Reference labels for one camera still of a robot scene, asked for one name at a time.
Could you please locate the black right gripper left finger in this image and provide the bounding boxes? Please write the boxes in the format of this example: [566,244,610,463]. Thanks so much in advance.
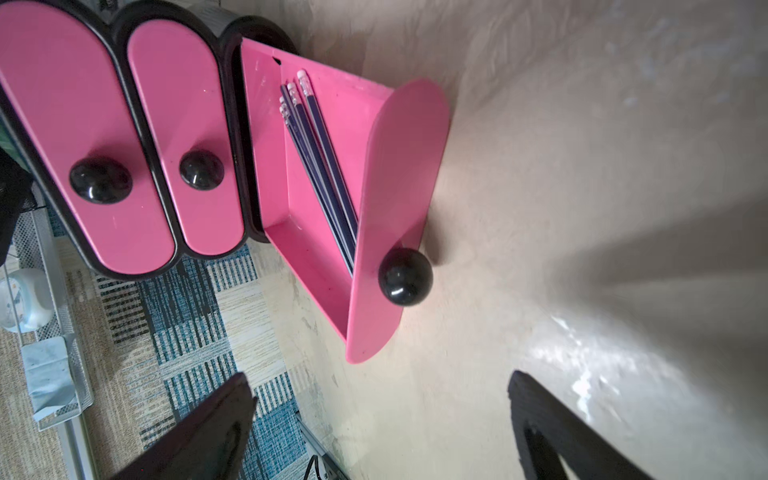
[113,372,258,479]

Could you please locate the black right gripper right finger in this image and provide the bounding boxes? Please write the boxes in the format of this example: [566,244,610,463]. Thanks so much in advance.
[508,370,649,479]

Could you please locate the black pencil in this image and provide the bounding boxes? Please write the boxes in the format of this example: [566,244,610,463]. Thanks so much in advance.
[286,82,358,257]
[281,82,355,266]

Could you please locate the pink bottom drawer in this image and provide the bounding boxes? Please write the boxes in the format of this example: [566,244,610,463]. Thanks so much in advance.
[240,40,451,364]

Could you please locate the pink drawer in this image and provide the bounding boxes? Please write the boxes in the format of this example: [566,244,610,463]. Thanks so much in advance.
[1,1,176,276]
[240,40,451,364]
[127,19,245,256]

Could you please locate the black pink drawer unit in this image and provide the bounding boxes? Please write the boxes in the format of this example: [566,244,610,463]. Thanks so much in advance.
[1,1,294,280]

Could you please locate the dark blue pencil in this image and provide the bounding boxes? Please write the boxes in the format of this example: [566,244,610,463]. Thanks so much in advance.
[280,98,354,275]
[297,70,358,242]

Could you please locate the pink top drawer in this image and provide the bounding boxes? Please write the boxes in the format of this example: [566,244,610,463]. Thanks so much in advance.
[1,1,176,276]

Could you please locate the light blue cloth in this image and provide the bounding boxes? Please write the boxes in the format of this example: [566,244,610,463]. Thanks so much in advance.
[21,336,76,422]

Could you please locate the white round clock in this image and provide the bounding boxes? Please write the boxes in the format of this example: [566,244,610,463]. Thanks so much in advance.
[1,268,54,333]

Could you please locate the white wire basket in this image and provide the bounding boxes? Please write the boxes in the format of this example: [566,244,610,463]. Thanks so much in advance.
[1,204,93,431]

